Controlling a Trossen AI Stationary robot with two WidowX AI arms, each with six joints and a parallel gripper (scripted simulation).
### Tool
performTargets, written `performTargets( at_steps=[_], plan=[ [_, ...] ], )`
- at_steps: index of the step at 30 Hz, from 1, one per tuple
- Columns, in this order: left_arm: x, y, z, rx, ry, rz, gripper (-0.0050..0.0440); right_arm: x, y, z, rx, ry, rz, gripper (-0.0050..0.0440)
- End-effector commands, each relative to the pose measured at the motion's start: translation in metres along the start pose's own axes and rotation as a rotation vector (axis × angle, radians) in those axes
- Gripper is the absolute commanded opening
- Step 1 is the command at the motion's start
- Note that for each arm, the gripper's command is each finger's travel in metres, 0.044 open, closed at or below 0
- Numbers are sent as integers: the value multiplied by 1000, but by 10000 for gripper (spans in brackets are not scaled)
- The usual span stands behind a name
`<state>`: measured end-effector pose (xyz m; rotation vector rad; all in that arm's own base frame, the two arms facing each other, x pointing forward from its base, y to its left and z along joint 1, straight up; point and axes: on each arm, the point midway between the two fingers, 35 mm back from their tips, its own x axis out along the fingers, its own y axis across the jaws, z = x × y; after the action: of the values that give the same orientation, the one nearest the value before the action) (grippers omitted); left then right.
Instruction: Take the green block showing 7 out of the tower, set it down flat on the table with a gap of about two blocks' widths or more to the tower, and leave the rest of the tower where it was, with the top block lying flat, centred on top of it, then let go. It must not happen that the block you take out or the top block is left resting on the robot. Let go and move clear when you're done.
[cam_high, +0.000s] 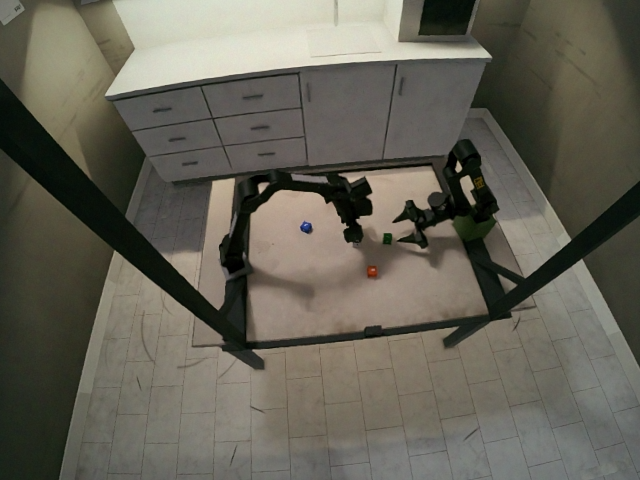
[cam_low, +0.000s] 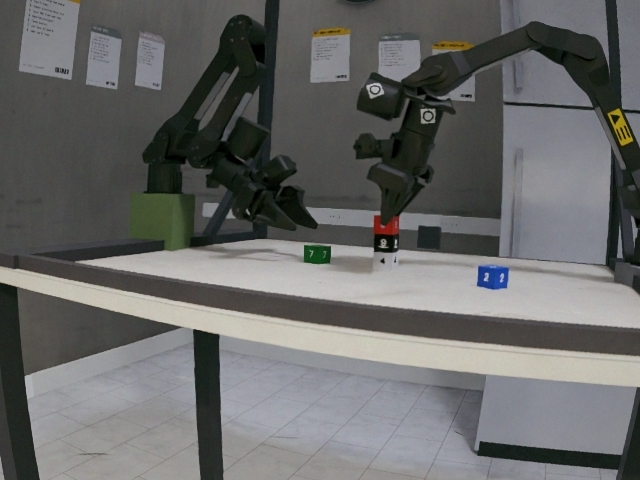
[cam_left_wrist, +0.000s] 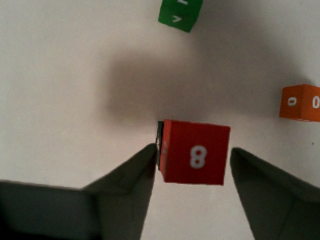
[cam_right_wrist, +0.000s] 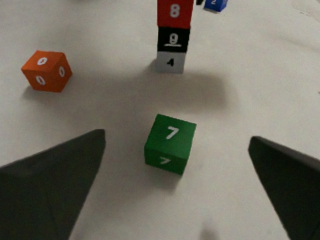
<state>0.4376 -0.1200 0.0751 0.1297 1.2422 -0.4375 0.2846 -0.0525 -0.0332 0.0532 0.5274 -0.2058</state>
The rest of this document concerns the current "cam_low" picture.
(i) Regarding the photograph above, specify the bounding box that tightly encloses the blue block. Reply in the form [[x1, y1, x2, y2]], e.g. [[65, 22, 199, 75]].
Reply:
[[477, 265, 509, 290]]

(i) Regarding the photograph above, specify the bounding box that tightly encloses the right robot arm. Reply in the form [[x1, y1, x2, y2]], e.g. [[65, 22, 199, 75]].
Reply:
[[142, 14, 297, 194]]

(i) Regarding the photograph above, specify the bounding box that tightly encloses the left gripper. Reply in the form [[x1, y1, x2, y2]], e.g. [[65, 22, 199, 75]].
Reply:
[[367, 126, 436, 226]]

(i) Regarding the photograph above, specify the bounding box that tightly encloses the white block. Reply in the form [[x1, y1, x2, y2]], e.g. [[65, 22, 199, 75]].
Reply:
[[373, 252, 398, 271]]

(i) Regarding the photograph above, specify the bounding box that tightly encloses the red block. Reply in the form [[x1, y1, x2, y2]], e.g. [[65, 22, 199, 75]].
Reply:
[[373, 215, 399, 235]]

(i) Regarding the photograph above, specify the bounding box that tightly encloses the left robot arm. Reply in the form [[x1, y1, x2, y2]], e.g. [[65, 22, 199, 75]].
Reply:
[[353, 21, 640, 228]]

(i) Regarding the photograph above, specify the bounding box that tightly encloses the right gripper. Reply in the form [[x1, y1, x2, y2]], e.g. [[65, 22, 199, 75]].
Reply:
[[231, 167, 318, 231]]

